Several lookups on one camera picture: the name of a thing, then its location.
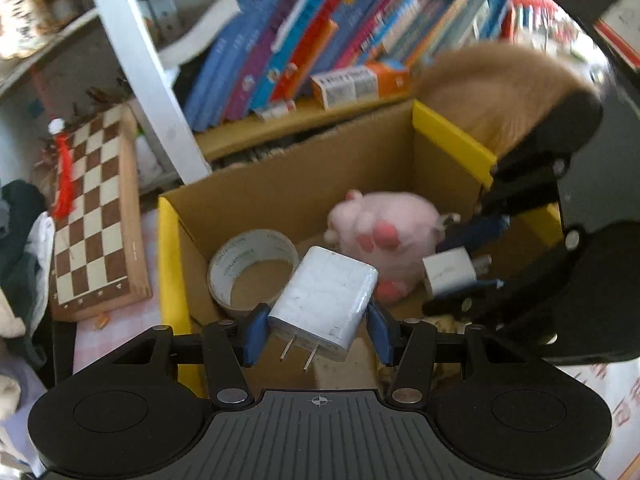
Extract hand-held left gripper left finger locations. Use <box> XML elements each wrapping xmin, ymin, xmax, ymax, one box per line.
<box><xmin>111</xmin><ymin>304</ymin><xmax>271</xmax><ymax>409</ymax></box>

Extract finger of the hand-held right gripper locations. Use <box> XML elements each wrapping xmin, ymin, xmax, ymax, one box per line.
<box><xmin>437</xmin><ymin>144</ymin><xmax>572</xmax><ymax>255</ymax></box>
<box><xmin>421</xmin><ymin>229</ymin><xmax>585</xmax><ymax>331</ymax></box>

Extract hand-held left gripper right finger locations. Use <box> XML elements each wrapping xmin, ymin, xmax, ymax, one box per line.
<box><xmin>366</xmin><ymin>304</ymin><xmax>532</xmax><ymax>409</ymax></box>

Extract small white wall charger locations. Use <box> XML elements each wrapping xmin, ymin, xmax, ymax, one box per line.
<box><xmin>422</xmin><ymin>249</ymin><xmax>493</xmax><ymax>297</ymax></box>

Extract large white wall charger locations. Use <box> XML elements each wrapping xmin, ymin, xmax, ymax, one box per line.
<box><xmin>267</xmin><ymin>245</ymin><xmax>379</xmax><ymax>373</ymax></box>

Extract cardboard box with yellow flaps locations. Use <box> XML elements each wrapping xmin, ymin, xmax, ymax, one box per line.
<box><xmin>157</xmin><ymin>98</ymin><xmax>564</xmax><ymax>401</ymax></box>

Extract pink plush toy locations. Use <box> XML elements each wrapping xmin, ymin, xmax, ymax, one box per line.
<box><xmin>323</xmin><ymin>188</ymin><xmax>444</xmax><ymax>304</ymax></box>

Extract roll of clear tape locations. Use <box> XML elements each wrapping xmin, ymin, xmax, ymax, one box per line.
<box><xmin>207</xmin><ymin>228</ymin><xmax>300</xmax><ymax>319</ymax></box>

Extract white sheet with red print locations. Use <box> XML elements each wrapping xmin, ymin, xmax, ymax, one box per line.
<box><xmin>557</xmin><ymin>359</ymin><xmax>640</xmax><ymax>480</ymax></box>

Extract pink checked tablecloth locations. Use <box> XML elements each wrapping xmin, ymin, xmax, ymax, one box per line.
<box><xmin>50</xmin><ymin>209</ymin><xmax>167</xmax><ymax>392</ymax></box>

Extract brown furry plush toy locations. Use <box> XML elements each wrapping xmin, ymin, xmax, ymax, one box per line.
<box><xmin>414</xmin><ymin>42</ymin><xmax>602</xmax><ymax>157</ymax></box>

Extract orange cardboard packet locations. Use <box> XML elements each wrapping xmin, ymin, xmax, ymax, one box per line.
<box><xmin>309</xmin><ymin>59</ymin><xmax>412</xmax><ymax>110</ymax></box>

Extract wooden shelf board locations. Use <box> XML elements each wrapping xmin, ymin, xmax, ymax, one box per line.
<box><xmin>192</xmin><ymin>91</ymin><xmax>417</xmax><ymax>162</ymax></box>

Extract wooden chessboard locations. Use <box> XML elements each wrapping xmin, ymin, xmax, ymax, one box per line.
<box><xmin>49</xmin><ymin>104</ymin><xmax>154</xmax><ymax>322</ymax></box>

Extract small red white packet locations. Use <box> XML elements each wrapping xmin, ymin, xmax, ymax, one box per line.
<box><xmin>257</xmin><ymin>99</ymin><xmax>297</xmax><ymax>121</ymax></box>

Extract white cloth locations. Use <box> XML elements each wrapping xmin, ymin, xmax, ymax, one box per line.
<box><xmin>24</xmin><ymin>211</ymin><xmax>57</xmax><ymax>282</ymax></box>

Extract red tassel ornament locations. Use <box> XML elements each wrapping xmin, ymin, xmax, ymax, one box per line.
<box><xmin>48</xmin><ymin>118</ymin><xmax>77</xmax><ymax>220</ymax></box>

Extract beige plush toy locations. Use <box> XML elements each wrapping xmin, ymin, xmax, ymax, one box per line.
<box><xmin>0</xmin><ymin>287</ymin><xmax>27</xmax><ymax>423</ymax></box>

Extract dark green cloth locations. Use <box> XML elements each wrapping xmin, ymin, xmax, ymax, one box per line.
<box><xmin>0</xmin><ymin>179</ymin><xmax>57</xmax><ymax>372</ymax></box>

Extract row of colourful books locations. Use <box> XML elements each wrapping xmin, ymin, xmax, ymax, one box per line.
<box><xmin>159</xmin><ymin>0</ymin><xmax>581</xmax><ymax>134</ymax></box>

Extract white shelf upright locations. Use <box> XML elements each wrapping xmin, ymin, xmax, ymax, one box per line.
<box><xmin>82</xmin><ymin>0</ymin><xmax>214</xmax><ymax>186</ymax></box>

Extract blurred patterned sign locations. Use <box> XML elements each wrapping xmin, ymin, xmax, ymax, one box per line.
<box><xmin>0</xmin><ymin>0</ymin><xmax>101</xmax><ymax>62</ymax></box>

